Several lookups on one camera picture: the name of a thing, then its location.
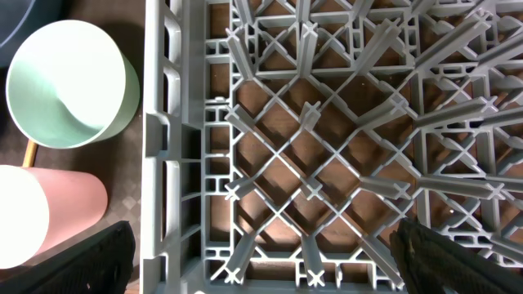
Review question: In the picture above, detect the mint green bowl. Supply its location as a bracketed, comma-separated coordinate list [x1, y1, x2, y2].
[6, 20, 140, 149]

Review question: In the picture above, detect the grey dishwasher rack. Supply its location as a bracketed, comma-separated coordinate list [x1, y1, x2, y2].
[140, 0, 522, 293]

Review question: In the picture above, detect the wooden chopstick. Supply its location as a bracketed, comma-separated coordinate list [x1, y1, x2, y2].
[22, 140, 38, 167]

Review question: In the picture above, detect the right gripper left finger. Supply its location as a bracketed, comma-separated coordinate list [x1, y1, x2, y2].
[1, 220, 136, 294]

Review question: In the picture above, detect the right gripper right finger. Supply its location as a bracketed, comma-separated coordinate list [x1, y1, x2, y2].
[389, 218, 522, 294]

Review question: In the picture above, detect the pink white cup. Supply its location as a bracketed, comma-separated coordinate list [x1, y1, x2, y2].
[1, 165, 108, 269]

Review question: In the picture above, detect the brown serving tray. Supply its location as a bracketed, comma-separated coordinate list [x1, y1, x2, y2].
[1, 0, 145, 280]

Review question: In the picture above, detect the dark blue plate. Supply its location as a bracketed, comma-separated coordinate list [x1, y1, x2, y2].
[1, 0, 63, 68]

